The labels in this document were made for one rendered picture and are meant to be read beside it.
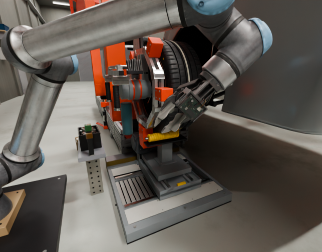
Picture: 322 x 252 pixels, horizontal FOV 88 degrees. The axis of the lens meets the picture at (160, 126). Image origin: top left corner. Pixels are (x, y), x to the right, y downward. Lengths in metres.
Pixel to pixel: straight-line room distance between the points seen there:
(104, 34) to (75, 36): 0.07
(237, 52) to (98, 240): 1.20
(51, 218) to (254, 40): 1.07
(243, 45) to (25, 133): 0.88
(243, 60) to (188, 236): 1.05
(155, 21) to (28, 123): 0.69
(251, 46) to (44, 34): 0.50
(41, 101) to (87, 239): 0.86
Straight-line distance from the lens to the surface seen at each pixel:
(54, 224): 1.02
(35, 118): 0.87
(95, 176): 1.50
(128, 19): 0.41
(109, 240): 1.26
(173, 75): 1.00
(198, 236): 1.26
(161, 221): 1.21
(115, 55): 1.60
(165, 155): 1.43
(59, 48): 0.53
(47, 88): 0.79
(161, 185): 1.35
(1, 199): 1.10
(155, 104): 1.01
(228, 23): 0.50
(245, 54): 0.49
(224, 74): 0.47
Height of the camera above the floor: 0.97
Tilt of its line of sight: 18 degrees down
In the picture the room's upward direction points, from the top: straight up
